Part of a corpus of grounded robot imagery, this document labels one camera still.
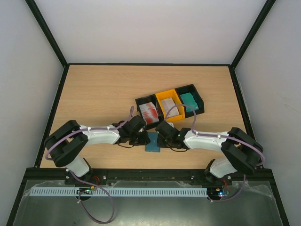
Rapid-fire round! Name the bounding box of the blue card holder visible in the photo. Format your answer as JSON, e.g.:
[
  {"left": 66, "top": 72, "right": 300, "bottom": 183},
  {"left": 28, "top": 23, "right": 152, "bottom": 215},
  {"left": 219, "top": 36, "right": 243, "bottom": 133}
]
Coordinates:
[{"left": 145, "top": 132, "right": 160, "bottom": 153}]

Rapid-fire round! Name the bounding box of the yellow bin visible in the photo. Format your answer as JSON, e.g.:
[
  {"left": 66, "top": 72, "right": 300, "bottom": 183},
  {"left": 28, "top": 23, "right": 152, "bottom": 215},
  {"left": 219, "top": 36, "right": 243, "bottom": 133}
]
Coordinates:
[{"left": 155, "top": 89, "right": 185, "bottom": 122}]

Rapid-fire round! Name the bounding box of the black bin with red cards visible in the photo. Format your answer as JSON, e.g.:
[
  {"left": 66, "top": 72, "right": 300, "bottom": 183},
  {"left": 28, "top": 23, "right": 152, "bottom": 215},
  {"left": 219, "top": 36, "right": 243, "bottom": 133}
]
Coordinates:
[{"left": 135, "top": 94, "right": 164, "bottom": 130}]

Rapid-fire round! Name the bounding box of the teal card stack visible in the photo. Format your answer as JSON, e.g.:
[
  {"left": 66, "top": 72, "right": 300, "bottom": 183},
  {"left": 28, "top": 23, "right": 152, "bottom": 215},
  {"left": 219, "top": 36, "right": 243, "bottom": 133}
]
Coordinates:
[{"left": 180, "top": 93, "right": 199, "bottom": 111}]

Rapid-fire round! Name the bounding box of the black bin with teal cards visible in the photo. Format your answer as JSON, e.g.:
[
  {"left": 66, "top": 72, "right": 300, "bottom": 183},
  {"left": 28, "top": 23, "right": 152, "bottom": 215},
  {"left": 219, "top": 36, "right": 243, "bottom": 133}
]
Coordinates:
[{"left": 175, "top": 84, "right": 205, "bottom": 114}]

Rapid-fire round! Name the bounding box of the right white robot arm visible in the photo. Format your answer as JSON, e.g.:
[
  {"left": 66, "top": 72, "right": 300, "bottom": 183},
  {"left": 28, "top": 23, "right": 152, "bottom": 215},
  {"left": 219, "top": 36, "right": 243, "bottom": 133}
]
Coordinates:
[{"left": 155, "top": 121, "right": 265, "bottom": 185}]

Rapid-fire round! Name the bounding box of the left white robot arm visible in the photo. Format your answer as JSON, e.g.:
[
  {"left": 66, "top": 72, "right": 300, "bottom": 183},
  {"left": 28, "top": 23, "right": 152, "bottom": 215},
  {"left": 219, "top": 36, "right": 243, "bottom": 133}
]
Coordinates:
[{"left": 44, "top": 115, "right": 150, "bottom": 178}]

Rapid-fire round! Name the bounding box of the red patterned card stack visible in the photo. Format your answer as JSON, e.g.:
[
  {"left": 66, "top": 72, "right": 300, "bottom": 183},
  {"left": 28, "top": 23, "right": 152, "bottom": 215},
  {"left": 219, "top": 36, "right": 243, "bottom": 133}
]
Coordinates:
[{"left": 139, "top": 102, "right": 159, "bottom": 125}]

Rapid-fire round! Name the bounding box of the white vip card stack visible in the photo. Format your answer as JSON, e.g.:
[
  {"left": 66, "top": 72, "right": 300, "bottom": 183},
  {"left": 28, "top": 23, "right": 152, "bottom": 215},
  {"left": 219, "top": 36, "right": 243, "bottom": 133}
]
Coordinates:
[{"left": 161, "top": 98, "right": 179, "bottom": 118}]

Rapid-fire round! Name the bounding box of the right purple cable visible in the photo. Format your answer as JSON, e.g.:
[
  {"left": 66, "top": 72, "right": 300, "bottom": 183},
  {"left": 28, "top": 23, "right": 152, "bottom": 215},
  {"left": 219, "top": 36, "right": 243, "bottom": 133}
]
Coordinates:
[{"left": 163, "top": 104, "right": 265, "bottom": 203}]

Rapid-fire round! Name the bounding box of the light blue slotted cable duct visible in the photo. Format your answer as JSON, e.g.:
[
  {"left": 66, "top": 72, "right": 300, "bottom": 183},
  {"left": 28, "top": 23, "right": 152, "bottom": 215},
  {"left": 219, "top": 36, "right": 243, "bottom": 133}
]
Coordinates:
[{"left": 29, "top": 187, "right": 207, "bottom": 197}]

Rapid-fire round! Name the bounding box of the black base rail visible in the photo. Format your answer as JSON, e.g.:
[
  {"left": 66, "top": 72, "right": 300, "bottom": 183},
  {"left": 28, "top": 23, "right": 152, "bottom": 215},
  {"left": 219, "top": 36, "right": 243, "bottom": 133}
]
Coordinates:
[{"left": 24, "top": 167, "right": 273, "bottom": 186}]

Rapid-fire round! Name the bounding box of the black enclosure frame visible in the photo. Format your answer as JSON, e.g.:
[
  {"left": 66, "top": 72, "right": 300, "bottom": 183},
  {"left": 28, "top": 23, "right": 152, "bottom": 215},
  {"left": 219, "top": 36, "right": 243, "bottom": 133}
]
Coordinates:
[{"left": 7, "top": 0, "right": 289, "bottom": 226}]

